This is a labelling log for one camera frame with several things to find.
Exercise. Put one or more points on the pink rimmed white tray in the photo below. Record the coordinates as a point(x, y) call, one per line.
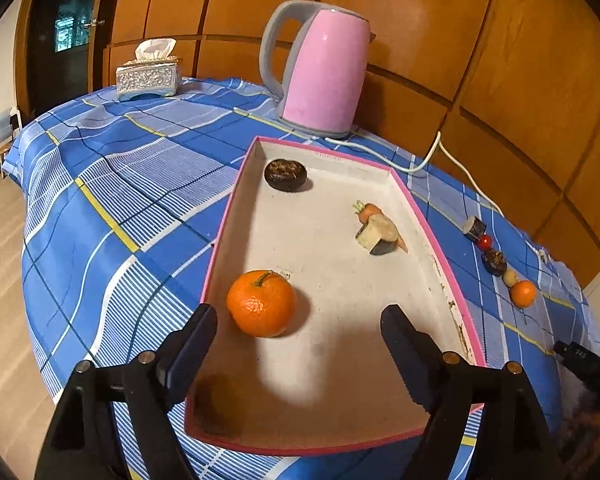
point(329, 383)

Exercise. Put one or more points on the dark wooden door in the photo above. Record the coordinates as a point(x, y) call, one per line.
point(58, 38)

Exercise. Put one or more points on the small wooden stool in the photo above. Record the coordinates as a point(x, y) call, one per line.
point(6, 166)

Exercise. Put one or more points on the white embossed tissue box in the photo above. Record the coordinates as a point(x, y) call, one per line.
point(155, 71)

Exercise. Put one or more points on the orange mandarin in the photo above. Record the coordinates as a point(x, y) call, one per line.
point(262, 303)
point(522, 294)

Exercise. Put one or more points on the small orange carrot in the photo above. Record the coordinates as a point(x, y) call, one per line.
point(364, 210)

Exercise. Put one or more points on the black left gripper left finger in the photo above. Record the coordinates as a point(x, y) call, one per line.
point(82, 440)

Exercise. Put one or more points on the blue plaid tablecloth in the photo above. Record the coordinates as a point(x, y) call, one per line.
point(124, 201)

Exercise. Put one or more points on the person's hand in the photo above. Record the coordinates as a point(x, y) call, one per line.
point(579, 442)

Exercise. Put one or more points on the red cherry tomato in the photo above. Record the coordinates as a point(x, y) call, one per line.
point(484, 242)

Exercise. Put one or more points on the pink electric kettle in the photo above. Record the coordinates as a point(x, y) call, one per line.
point(325, 69)

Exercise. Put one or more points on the dark brown mangosteen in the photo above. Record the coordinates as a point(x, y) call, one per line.
point(494, 261)
point(285, 175)

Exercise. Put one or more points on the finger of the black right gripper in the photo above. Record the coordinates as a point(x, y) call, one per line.
point(582, 363)

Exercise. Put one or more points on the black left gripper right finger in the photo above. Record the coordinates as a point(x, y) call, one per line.
point(513, 439)

